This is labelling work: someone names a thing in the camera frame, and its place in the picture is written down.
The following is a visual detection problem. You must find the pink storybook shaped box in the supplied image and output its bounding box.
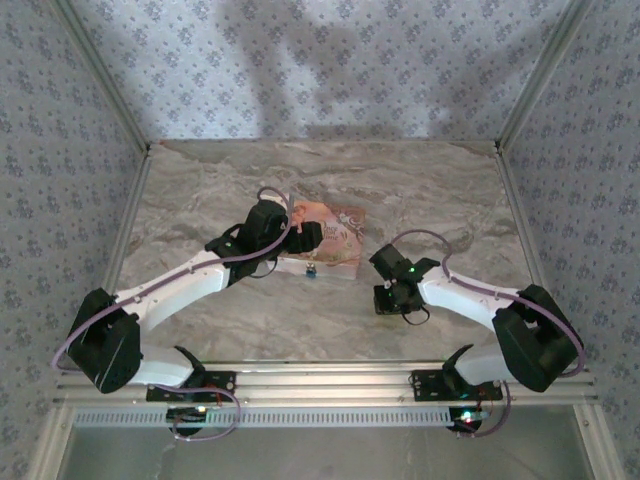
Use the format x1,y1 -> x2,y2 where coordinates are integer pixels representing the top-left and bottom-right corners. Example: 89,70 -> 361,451
277,199 -> 367,282

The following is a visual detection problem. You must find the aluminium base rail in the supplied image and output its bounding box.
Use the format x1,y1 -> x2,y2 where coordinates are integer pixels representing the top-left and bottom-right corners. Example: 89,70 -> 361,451
54,363 -> 599,404

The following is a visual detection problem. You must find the aluminium table side rail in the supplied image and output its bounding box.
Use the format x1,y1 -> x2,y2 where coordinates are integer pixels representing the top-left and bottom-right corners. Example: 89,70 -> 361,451
79,149 -> 154,367
494,144 -> 551,289

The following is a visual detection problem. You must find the white slotted cable duct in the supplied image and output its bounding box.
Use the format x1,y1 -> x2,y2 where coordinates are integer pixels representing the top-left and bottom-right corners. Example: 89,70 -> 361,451
74,406 -> 481,427

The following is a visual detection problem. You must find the aluminium frame post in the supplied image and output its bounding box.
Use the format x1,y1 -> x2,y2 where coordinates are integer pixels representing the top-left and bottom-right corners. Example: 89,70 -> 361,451
49,0 -> 152,157
496,0 -> 597,154

